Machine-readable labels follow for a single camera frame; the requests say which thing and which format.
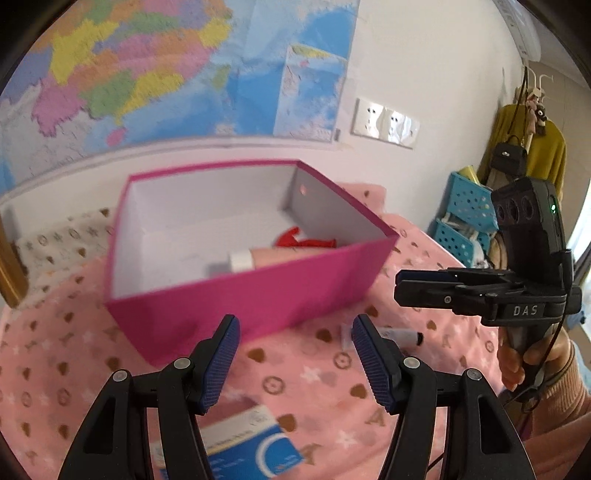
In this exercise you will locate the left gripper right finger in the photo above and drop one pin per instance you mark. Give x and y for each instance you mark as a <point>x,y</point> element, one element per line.
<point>408,389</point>

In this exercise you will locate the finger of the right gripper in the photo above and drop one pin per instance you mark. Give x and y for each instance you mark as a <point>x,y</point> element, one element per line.
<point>444,296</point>
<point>433,276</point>

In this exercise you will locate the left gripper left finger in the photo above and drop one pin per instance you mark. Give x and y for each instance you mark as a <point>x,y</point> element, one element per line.
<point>188,388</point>

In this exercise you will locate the white tube black cap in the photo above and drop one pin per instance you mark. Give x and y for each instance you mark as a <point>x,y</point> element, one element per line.
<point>405,338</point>

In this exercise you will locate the blue white medicine box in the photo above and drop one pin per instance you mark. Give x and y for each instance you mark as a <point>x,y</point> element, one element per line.
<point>243,440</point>

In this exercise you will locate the pink cosmetic tube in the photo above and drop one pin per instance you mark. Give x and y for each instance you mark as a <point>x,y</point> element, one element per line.
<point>252,259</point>

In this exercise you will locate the red spiral toy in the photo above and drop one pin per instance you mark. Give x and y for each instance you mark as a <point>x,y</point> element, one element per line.
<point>291,239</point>

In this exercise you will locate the right hand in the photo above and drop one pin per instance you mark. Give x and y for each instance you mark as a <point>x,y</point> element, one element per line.
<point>512,363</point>

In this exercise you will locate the blue plastic baskets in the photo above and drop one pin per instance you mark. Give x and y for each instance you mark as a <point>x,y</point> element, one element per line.
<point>468,221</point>

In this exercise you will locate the pink patterned tablecloth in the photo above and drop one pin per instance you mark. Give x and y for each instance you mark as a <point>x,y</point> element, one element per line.
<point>61,344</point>

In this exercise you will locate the pink sweater right sleeve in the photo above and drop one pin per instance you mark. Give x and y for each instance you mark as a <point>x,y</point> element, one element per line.
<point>559,445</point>

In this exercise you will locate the black handbag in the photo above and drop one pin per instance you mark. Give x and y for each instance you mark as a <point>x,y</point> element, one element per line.
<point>510,157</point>

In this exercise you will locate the yellow hanging sweater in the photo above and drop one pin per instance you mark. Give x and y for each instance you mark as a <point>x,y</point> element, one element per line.
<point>547,155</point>

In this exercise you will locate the pink cardboard box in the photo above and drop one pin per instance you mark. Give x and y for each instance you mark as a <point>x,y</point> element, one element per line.
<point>273,242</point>

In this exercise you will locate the black tracking camera right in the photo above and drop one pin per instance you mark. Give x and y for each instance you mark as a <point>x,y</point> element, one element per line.
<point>530,222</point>

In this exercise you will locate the white wall sockets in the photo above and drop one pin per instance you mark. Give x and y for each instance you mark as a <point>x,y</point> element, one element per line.
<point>376,121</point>

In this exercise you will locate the colourful wall map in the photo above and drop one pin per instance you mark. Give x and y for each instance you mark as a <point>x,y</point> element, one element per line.
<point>112,74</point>

